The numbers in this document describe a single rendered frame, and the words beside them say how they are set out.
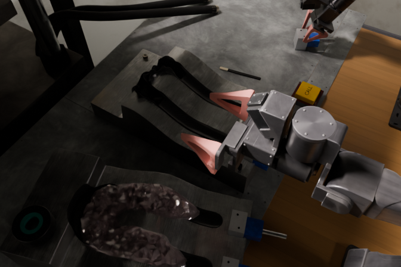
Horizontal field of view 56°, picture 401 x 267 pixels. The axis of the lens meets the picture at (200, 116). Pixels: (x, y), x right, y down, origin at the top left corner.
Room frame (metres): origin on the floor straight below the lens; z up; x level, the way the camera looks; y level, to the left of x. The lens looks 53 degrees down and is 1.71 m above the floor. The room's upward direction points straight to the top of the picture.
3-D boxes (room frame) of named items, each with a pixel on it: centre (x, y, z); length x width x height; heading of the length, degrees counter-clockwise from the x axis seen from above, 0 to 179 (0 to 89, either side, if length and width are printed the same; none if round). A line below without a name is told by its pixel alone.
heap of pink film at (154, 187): (0.32, 0.14, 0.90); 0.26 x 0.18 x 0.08; 76
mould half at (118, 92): (0.66, 0.04, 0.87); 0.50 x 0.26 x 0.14; 59
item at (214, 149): (0.33, -0.02, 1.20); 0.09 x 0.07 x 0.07; 61
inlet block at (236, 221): (0.31, -0.13, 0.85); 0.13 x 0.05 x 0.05; 76
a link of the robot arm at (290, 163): (0.29, -0.15, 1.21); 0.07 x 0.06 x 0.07; 61
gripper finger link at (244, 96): (0.39, -0.05, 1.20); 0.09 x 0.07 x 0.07; 61
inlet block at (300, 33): (0.98, -0.39, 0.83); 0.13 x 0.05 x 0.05; 87
